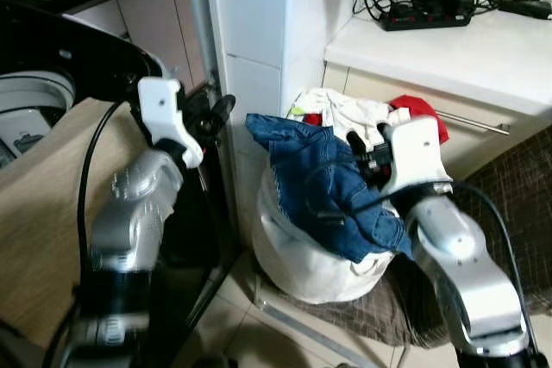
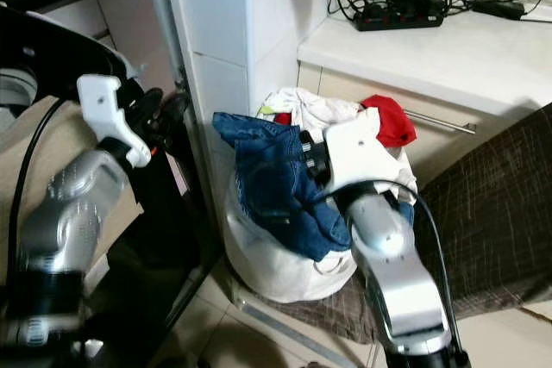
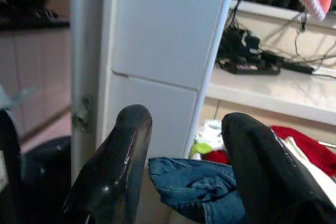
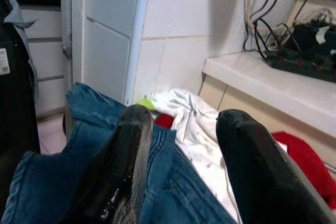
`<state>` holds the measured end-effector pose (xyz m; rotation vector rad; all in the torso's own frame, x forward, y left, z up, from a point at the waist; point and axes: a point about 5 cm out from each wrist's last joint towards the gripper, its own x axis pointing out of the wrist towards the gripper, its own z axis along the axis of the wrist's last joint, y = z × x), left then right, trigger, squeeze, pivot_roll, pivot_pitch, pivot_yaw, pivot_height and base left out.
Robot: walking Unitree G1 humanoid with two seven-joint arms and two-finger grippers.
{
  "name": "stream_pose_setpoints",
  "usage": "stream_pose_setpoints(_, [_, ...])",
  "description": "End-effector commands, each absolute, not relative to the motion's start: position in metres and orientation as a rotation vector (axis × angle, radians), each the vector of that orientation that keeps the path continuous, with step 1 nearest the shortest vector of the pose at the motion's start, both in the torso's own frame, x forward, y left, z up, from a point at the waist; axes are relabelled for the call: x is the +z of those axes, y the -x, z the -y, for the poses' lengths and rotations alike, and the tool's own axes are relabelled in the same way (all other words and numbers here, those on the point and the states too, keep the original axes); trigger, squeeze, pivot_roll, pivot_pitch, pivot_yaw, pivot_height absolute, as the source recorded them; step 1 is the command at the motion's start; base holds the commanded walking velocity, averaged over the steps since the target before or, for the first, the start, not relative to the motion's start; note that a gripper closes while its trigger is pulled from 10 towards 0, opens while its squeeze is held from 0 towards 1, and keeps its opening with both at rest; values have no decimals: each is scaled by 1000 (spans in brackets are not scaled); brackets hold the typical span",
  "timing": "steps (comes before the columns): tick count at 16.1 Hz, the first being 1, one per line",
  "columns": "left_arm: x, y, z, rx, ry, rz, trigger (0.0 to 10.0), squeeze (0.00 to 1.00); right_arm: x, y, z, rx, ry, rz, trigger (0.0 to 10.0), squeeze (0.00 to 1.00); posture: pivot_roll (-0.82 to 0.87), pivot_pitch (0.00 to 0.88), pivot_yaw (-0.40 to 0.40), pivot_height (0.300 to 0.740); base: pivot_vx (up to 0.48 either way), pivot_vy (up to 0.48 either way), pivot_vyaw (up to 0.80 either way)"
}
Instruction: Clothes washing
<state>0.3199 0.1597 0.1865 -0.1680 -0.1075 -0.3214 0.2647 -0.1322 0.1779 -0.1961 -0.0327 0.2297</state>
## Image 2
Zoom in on red garment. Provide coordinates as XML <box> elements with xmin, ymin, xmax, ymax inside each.
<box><xmin>360</xmin><ymin>94</ymin><xmax>417</xmax><ymax>149</ymax></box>

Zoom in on blue denim jeans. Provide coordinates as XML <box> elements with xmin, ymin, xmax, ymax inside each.
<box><xmin>211</xmin><ymin>111</ymin><xmax>356</xmax><ymax>263</ymax></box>

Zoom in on white laundry bag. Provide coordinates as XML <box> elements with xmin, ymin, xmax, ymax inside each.
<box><xmin>223</xmin><ymin>168</ymin><xmax>358</xmax><ymax>305</ymax></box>

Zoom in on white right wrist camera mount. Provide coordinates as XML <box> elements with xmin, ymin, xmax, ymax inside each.
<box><xmin>323</xmin><ymin>109</ymin><xmax>398</xmax><ymax>195</ymax></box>

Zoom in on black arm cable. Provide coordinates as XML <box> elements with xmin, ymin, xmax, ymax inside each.
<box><xmin>7</xmin><ymin>106</ymin><xmax>66</xmax><ymax>300</ymax></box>
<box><xmin>309</xmin><ymin>179</ymin><xmax>456</xmax><ymax>339</ymax></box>

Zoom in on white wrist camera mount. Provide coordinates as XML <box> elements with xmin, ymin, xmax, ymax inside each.
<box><xmin>77</xmin><ymin>74</ymin><xmax>153</xmax><ymax>170</ymax></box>
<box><xmin>323</xmin><ymin>109</ymin><xmax>398</xmax><ymax>195</ymax></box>

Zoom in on black power adapter brick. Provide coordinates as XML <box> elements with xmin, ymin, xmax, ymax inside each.
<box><xmin>472</xmin><ymin>0</ymin><xmax>527</xmax><ymax>22</ymax></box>

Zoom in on metal drawer handle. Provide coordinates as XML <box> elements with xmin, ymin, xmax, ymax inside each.
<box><xmin>403</xmin><ymin>109</ymin><xmax>478</xmax><ymax>135</ymax></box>

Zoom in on white cabinet with counter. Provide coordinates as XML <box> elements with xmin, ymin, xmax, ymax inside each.
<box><xmin>297</xmin><ymin>4</ymin><xmax>552</xmax><ymax>162</ymax></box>

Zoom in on black top-load washing machine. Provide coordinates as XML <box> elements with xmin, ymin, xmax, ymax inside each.
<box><xmin>0</xmin><ymin>8</ymin><xmax>139</xmax><ymax>128</ymax></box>

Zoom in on white garment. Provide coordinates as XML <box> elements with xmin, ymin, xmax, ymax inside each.
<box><xmin>257</xmin><ymin>87</ymin><xmax>365</xmax><ymax>138</ymax></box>

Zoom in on black power strip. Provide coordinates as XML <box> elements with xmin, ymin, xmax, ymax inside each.
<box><xmin>354</xmin><ymin>0</ymin><xmax>447</xmax><ymax>33</ymax></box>

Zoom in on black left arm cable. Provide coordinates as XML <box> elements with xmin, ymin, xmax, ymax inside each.
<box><xmin>7</xmin><ymin>106</ymin><xmax>66</xmax><ymax>300</ymax></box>

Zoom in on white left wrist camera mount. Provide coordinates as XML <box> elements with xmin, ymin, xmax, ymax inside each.
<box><xmin>77</xmin><ymin>74</ymin><xmax>153</xmax><ymax>170</ymax></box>

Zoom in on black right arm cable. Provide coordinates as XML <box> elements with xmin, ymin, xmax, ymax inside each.
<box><xmin>309</xmin><ymin>179</ymin><xmax>456</xmax><ymax>339</ymax></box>

